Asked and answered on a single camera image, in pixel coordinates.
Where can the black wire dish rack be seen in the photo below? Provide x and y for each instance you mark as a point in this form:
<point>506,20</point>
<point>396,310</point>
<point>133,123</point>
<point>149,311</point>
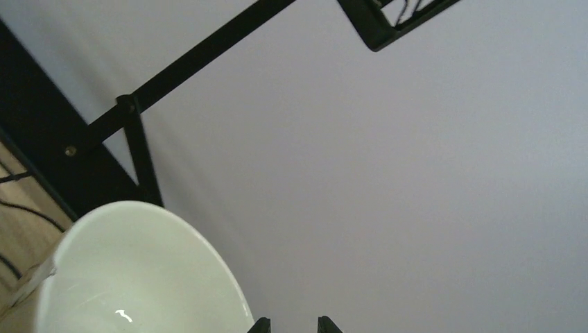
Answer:
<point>84,165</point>

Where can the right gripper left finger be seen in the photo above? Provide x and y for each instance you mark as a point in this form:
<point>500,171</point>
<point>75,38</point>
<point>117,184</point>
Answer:
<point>262,325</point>

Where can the plain white bowl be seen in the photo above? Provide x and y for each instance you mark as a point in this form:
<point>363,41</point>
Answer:
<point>128,266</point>

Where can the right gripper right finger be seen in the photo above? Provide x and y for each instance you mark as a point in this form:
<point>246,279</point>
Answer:
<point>326,325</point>

